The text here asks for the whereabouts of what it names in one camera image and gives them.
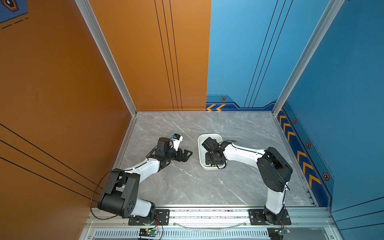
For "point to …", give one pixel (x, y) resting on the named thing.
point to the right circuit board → (277, 233)
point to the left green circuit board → (148, 232)
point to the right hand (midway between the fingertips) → (208, 161)
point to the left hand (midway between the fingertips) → (186, 150)
